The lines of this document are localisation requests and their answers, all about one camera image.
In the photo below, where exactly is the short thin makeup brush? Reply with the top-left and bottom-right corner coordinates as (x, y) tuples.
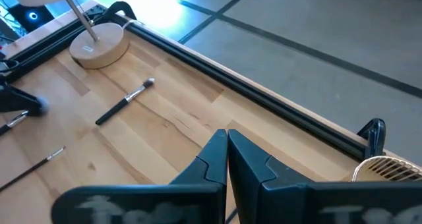
(225, 208), (238, 224)

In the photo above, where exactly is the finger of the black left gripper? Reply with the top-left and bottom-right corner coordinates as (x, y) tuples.
(0, 82), (42, 116)

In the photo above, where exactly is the thin black makeup brush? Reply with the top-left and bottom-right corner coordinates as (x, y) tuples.
(0, 146), (67, 192)

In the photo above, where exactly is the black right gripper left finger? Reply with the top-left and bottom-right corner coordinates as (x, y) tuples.
(169, 128), (229, 186)

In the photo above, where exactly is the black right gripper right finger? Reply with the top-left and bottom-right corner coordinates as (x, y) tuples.
(228, 128), (313, 190)

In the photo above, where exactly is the black tapered makeup brush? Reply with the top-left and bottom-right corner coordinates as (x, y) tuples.
(95, 77), (156, 126)

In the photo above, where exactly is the black box with blue ring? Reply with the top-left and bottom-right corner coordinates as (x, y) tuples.
(8, 3), (55, 33)

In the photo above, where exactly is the white shade wooden base lamp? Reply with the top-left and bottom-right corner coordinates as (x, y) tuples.
(5, 0), (131, 70)

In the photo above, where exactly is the fluffy grey powder brush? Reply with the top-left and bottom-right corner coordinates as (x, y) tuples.
(0, 97), (50, 136)

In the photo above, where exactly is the gold wire brush holder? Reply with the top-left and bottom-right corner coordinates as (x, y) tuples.
(351, 155), (422, 182)

